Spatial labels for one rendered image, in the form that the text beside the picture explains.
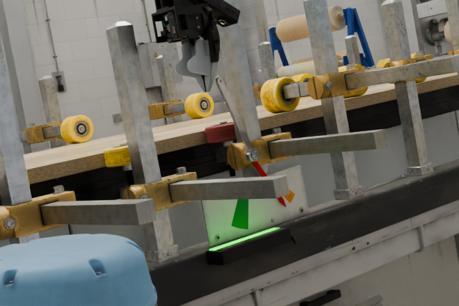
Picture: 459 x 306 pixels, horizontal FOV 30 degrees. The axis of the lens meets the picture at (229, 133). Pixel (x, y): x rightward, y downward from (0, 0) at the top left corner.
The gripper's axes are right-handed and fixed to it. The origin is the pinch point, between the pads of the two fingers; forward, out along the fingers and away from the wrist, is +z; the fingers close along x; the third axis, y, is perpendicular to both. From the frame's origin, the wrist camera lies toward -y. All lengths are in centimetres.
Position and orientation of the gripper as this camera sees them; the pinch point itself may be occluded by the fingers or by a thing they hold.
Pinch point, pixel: (209, 84)
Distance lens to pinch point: 151.8
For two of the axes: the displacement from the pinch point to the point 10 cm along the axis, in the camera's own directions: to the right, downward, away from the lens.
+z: 1.8, 9.8, 0.5
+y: -7.5, 1.7, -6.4
